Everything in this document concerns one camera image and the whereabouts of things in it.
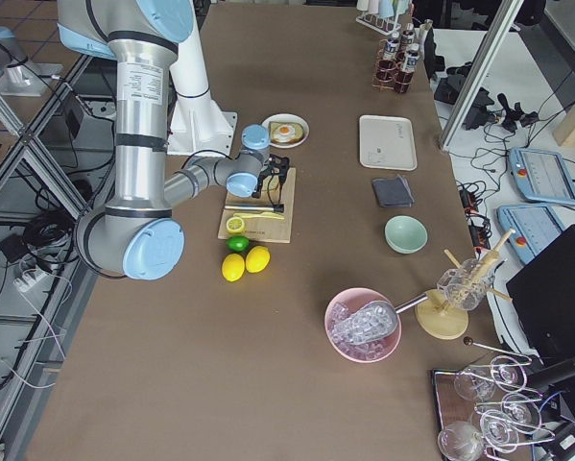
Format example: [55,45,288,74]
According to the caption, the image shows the fried egg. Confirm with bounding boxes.
[273,124,296,139]

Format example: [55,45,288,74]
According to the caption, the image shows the wooden cutting board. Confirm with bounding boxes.
[217,167,297,243]

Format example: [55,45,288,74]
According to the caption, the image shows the aluminium frame post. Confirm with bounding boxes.
[439,0,523,152]

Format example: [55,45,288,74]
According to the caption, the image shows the cream rabbit serving tray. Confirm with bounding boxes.
[359,115,418,171]

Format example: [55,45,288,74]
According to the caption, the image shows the half lemon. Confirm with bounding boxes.
[226,215,246,234]

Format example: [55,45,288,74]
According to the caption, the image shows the copper wire bottle rack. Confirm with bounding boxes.
[371,39,406,91]

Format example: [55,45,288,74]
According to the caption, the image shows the front tea bottle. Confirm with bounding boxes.
[394,43,419,94]

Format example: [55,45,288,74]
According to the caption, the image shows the lower whole lemon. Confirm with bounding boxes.
[221,253,246,282]

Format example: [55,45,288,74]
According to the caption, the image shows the yellow plastic knife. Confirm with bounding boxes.
[232,211,285,221]

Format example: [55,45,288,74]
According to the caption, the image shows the wine glass rack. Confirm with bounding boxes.
[437,336,555,460]

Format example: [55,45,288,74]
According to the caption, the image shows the right tea bottle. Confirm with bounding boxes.
[377,32,400,81]

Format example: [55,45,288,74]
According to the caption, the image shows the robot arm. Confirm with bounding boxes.
[170,14,216,152]
[58,1,270,280]

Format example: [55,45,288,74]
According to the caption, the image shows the wooden cup tree stand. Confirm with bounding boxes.
[416,229,515,340]

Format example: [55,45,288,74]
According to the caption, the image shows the pastel cup rack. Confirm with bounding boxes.
[355,0,412,36]

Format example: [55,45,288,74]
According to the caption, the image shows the black laptop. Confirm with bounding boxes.
[507,225,575,359]

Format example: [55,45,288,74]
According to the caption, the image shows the pink ice bowl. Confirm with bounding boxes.
[324,287,401,363]

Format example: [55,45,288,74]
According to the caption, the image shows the upper whole lemon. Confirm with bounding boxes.
[245,246,271,274]

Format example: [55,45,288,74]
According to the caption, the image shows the green lime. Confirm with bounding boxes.
[226,234,250,253]

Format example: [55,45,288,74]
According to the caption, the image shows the green bowl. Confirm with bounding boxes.
[384,215,428,255]

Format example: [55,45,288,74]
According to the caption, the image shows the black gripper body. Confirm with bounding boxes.
[252,154,290,199]

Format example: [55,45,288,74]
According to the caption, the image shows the tea bottle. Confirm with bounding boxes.
[377,32,400,81]
[394,43,419,94]
[399,23,415,52]

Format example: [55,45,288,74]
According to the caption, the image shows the near teach pendant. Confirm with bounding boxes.
[496,204,565,264]

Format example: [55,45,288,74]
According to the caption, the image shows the steel ice scoop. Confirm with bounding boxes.
[329,293,428,346]

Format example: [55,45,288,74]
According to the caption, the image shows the white round plate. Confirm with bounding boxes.
[262,113,310,149]

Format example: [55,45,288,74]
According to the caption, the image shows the grey folded cloth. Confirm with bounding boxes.
[371,175,415,207]

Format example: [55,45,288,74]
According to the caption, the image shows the whole lemon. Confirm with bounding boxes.
[245,246,271,274]
[221,253,246,282]

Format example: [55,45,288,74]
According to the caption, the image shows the glass mug on stand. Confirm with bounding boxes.
[437,258,494,311]

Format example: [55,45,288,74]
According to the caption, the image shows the bottom bread slice on plate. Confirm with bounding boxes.
[269,121,304,144]

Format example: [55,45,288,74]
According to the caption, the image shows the teach pendant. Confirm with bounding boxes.
[508,148,575,206]
[496,204,565,264]

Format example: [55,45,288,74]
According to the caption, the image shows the far teach pendant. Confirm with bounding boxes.
[508,148,575,206]

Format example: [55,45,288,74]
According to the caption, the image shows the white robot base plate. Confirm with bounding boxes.
[167,111,238,158]

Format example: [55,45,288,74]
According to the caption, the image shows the left tea bottle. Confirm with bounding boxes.
[399,23,415,52]

